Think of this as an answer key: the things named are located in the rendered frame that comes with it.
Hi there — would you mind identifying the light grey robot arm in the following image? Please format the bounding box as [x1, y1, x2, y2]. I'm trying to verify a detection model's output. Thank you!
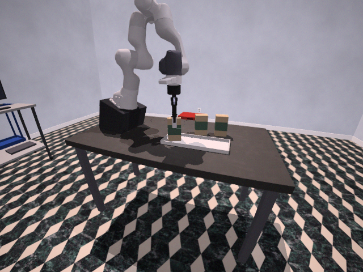
[109, 0, 189, 110]

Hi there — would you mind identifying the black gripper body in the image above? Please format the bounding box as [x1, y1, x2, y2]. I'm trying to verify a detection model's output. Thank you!
[167, 85, 180, 101]

